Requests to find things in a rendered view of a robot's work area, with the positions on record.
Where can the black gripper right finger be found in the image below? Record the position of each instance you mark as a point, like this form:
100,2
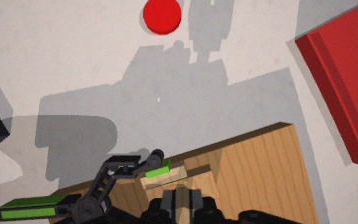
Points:
201,212

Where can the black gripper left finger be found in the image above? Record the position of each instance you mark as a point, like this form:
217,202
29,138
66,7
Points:
165,215

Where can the black spring clamp with green grips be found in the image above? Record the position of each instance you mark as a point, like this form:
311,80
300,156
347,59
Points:
96,202

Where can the light wooden board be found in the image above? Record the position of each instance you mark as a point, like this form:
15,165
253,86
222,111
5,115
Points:
260,170

